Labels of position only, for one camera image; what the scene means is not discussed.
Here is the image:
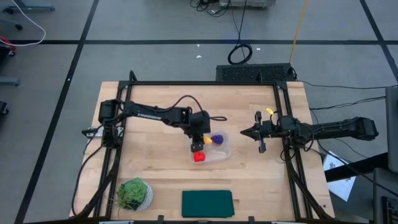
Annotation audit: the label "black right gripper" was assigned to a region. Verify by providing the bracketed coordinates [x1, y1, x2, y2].
[240, 111, 269, 154]

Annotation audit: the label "clear plastic tupperware container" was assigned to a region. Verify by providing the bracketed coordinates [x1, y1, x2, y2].
[187, 129, 233, 165]

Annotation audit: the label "black perforated computer case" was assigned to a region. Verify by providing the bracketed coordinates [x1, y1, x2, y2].
[215, 63, 295, 83]

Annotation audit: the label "dark green folded cloth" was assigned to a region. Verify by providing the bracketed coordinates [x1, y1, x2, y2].
[181, 190, 235, 218]

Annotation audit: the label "green succulent in white pot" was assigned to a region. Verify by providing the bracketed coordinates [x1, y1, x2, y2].
[115, 177, 154, 212]

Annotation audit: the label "white paper sheet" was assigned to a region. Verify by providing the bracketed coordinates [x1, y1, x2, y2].
[322, 150, 357, 202]

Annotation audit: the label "black beam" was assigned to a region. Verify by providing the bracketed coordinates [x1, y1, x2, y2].
[325, 152, 389, 184]

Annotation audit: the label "grey equipment box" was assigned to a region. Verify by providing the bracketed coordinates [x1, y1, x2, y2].
[218, 0, 277, 9]

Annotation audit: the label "grey cabinet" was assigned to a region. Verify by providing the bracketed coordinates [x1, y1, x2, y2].
[385, 85, 398, 174]

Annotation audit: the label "grey desk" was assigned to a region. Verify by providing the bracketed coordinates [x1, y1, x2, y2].
[372, 167, 398, 224]

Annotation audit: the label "black keyboard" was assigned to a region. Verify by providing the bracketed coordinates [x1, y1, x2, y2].
[381, 195, 398, 224]

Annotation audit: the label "grey table foot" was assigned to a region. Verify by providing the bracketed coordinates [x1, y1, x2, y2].
[2, 0, 56, 14]
[0, 76, 21, 87]

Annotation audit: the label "grey chair caster leg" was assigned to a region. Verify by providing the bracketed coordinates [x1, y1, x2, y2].
[0, 19, 24, 31]

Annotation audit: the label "red floor item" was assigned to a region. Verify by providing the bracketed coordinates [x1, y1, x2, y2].
[0, 35, 17, 53]

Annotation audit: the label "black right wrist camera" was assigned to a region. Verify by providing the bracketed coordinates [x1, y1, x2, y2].
[266, 121, 280, 139]

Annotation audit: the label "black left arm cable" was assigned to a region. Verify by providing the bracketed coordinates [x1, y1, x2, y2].
[164, 94, 228, 122]

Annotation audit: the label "black coiled hanging cable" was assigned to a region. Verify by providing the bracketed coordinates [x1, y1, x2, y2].
[227, 0, 254, 66]

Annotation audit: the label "yellow hanging cable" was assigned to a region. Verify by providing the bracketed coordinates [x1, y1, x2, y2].
[289, 0, 310, 65]

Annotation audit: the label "black floor cable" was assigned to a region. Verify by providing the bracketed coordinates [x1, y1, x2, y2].
[309, 95, 387, 111]

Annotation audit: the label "black tangled floor cables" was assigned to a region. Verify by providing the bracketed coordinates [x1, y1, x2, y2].
[189, 0, 233, 18]

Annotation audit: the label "white floor cable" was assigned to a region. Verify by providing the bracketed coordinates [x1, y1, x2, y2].
[0, 0, 47, 47]

